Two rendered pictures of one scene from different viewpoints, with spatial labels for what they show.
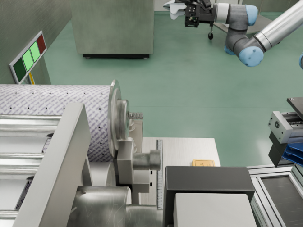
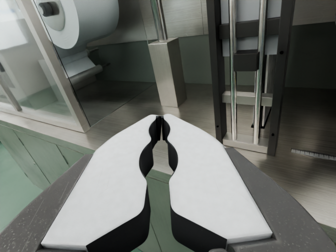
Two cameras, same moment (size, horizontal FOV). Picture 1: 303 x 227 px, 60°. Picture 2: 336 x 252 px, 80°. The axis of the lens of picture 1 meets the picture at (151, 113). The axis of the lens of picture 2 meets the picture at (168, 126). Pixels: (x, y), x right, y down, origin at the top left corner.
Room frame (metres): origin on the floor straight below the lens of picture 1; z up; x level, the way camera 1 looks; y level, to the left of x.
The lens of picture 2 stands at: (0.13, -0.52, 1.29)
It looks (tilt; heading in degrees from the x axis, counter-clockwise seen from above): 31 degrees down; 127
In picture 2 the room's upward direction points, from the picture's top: 12 degrees counter-clockwise
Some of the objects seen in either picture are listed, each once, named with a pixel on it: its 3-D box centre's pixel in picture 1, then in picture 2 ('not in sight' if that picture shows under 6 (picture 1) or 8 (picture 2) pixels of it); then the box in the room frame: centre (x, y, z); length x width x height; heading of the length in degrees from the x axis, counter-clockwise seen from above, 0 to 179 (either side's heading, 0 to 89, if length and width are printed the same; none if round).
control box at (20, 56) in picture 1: (30, 56); not in sight; (0.77, 0.39, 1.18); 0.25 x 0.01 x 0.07; 179
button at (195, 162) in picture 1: (204, 170); not in sight; (0.53, -0.17, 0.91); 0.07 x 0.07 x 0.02; 89
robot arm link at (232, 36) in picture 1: (236, 41); not in sight; (1.03, -0.35, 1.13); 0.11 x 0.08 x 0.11; 7
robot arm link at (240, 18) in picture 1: (241, 15); not in sight; (1.04, -0.35, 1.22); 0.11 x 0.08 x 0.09; 79
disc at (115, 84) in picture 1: (115, 119); not in sight; (0.38, 0.07, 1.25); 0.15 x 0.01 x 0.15; 179
